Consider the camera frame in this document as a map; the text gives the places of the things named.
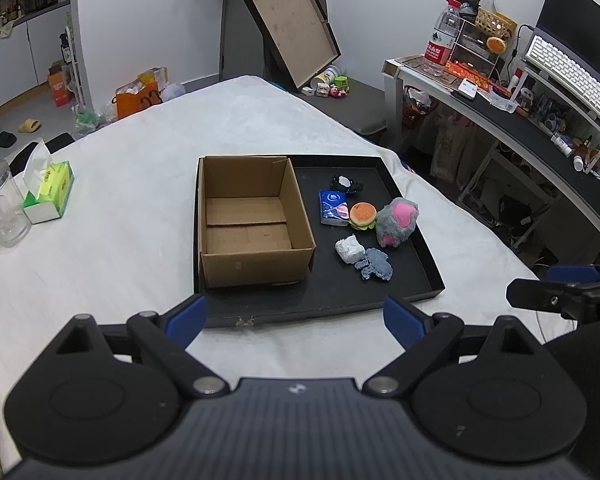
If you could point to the black white knitted pouch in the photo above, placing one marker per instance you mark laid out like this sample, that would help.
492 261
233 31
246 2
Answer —
345 185

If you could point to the clear acrylic organizer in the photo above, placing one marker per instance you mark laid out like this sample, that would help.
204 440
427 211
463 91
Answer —
470 50

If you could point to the white keyboard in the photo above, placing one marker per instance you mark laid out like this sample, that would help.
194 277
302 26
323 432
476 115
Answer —
568 73

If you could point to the large water bottle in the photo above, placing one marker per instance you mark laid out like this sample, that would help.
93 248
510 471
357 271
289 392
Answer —
442 39

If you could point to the leaning cardboard tray lid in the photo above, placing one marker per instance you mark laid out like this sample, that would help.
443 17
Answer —
298 35

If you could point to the green tissue box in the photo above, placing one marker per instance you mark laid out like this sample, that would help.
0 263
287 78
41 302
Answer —
47 184

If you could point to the blue tissue packet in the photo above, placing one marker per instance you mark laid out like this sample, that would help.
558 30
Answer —
334 210

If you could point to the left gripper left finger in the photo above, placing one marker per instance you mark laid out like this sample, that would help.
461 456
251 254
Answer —
98 393

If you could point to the black slipper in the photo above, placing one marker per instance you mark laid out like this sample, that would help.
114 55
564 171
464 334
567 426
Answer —
7 139

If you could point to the black monitor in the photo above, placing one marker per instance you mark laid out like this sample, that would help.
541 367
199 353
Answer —
576 25

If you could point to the orange shopping bag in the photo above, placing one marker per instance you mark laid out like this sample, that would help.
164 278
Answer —
141 93

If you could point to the grey pink plush paw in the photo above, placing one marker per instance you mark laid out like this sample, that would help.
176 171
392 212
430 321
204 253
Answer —
396 222

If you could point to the woven basket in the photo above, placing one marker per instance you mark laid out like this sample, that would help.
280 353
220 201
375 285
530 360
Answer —
494 24

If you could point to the brown cardboard box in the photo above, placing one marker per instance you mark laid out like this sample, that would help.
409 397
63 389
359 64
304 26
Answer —
252 226

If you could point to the clear glass jar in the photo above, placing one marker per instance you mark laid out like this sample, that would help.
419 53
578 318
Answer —
14 223

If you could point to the yellow slipper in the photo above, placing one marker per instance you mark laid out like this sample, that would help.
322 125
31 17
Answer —
29 126

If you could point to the toy hamburger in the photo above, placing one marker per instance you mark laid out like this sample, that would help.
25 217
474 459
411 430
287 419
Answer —
362 216

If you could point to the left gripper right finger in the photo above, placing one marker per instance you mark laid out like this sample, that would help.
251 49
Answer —
492 394

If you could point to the grey blue knitted cloth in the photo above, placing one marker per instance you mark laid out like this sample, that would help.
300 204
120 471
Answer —
375 264

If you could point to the orange cardboard box on floor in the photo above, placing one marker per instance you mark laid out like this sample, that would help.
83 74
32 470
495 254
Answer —
57 78

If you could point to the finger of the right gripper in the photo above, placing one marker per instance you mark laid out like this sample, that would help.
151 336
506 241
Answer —
573 292

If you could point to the black shallow tray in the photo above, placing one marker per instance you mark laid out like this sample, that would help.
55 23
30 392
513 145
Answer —
331 287

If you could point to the black curved desk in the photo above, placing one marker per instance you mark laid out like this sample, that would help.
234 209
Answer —
517 133

